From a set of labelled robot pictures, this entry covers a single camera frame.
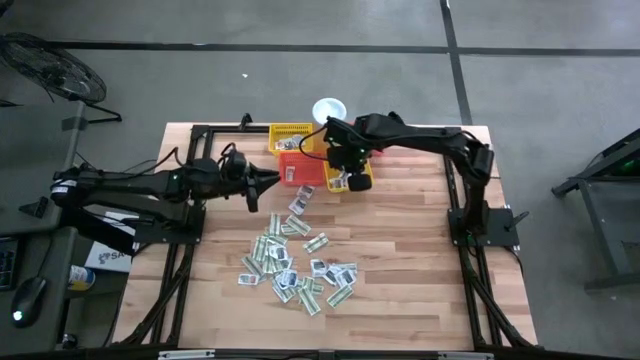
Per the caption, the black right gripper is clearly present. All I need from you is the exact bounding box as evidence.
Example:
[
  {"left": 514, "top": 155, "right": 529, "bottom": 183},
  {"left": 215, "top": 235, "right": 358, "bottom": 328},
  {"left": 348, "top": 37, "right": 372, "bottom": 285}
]
[{"left": 323, "top": 116, "right": 375, "bottom": 174}]

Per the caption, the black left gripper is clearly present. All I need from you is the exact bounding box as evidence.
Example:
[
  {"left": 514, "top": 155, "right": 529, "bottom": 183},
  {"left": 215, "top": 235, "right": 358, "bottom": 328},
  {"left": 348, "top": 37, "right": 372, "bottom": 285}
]
[{"left": 233, "top": 162, "right": 281, "bottom": 214}]

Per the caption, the yellow plastic basket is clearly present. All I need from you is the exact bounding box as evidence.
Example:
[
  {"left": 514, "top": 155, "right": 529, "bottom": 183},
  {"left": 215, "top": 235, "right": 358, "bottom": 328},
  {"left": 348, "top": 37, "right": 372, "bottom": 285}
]
[
  {"left": 268, "top": 122, "right": 315, "bottom": 157},
  {"left": 322, "top": 159, "right": 375, "bottom": 194}
]

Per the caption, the yellow canister white lid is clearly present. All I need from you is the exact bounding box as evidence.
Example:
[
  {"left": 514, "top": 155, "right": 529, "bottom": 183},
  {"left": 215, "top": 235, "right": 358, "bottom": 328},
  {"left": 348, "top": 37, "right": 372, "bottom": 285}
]
[{"left": 311, "top": 97, "right": 348, "bottom": 154}]

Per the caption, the white cardboard box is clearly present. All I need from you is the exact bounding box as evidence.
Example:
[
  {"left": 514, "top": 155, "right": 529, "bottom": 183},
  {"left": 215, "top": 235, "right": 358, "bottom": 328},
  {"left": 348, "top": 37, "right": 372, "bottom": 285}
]
[{"left": 83, "top": 209, "right": 137, "bottom": 274}]

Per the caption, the white yellow blue can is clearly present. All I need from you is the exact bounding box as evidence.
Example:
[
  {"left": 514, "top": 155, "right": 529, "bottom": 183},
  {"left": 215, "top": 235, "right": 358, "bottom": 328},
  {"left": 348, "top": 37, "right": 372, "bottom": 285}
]
[{"left": 67, "top": 264, "right": 96, "bottom": 292}]

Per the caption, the grey desk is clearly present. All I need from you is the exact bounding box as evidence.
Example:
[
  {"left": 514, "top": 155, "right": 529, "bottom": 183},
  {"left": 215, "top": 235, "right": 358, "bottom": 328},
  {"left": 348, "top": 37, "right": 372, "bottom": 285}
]
[
  {"left": 0, "top": 101, "right": 85, "bottom": 236},
  {"left": 0, "top": 227, "right": 79, "bottom": 354}
]

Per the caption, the black floor fan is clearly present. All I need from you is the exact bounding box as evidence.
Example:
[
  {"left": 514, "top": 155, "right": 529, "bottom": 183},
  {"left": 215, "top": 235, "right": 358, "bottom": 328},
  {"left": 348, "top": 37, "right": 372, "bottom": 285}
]
[{"left": 0, "top": 32, "right": 123, "bottom": 125}]

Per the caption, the grey metal cart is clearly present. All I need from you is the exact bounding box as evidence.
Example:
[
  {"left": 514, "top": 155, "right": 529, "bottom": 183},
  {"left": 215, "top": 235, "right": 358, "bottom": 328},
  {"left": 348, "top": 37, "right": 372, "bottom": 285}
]
[{"left": 551, "top": 127, "right": 640, "bottom": 292}]

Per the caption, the black computer mouse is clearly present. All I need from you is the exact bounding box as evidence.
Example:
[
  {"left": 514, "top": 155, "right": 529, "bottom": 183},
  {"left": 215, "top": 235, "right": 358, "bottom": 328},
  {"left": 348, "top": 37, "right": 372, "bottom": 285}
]
[{"left": 9, "top": 276, "right": 49, "bottom": 330}]

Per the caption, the black keyboard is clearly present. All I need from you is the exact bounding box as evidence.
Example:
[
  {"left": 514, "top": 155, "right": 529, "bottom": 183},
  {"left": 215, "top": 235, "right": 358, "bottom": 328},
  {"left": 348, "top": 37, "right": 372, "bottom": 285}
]
[{"left": 0, "top": 238, "right": 20, "bottom": 292}]

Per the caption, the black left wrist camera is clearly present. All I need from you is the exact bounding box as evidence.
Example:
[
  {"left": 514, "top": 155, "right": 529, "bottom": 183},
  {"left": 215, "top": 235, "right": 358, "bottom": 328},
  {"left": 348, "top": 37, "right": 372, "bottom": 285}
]
[{"left": 218, "top": 149, "right": 249, "bottom": 176}]

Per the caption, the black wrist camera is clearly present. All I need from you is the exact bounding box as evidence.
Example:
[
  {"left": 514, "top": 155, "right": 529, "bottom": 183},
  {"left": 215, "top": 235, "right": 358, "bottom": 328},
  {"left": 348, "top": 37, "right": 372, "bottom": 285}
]
[
  {"left": 218, "top": 149, "right": 249, "bottom": 176},
  {"left": 347, "top": 172, "right": 374, "bottom": 193}
]

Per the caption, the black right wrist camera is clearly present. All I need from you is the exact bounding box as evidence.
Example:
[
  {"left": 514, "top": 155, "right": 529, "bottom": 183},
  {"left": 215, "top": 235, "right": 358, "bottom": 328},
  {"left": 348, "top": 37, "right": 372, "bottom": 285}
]
[{"left": 347, "top": 172, "right": 374, "bottom": 193}]

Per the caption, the black right camera cable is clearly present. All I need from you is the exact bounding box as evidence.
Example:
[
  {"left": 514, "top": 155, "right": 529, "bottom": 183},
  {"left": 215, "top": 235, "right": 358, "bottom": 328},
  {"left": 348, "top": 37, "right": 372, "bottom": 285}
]
[{"left": 298, "top": 127, "right": 331, "bottom": 162}]

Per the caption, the black camera cable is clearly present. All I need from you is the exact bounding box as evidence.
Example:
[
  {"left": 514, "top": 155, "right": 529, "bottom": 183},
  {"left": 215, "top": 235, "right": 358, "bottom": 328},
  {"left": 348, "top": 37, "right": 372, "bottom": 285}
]
[
  {"left": 218, "top": 141, "right": 242, "bottom": 162},
  {"left": 298, "top": 127, "right": 331, "bottom": 162}
]

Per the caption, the black left camera cable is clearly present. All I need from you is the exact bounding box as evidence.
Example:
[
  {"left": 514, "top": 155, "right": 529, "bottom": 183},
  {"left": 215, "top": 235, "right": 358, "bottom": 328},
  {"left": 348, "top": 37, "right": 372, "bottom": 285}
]
[{"left": 218, "top": 141, "right": 242, "bottom": 162}]

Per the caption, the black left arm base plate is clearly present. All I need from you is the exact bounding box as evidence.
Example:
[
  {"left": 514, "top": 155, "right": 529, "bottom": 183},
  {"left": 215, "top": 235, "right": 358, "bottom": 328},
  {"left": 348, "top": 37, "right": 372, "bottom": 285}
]
[{"left": 133, "top": 202, "right": 206, "bottom": 245}]

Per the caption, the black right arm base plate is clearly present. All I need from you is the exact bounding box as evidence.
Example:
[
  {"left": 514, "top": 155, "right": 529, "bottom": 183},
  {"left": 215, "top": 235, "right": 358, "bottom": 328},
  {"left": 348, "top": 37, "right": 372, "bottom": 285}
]
[{"left": 447, "top": 207, "right": 522, "bottom": 248}]

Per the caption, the silver metal bracket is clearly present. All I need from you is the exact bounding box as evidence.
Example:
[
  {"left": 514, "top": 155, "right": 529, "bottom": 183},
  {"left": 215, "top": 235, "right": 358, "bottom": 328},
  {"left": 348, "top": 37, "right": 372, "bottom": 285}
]
[
  {"left": 157, "top": 349, "right": 216, "bottom": 360},
  {"left": 438, "top": 351, "right": 495, "bottom": 360}
]

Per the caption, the black triangular bracket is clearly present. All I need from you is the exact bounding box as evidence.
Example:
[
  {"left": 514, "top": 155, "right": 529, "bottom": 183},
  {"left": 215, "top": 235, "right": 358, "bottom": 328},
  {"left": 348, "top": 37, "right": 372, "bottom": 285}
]
[{"left": 18, "top": 196, "right": 51, "bottom": 220}]

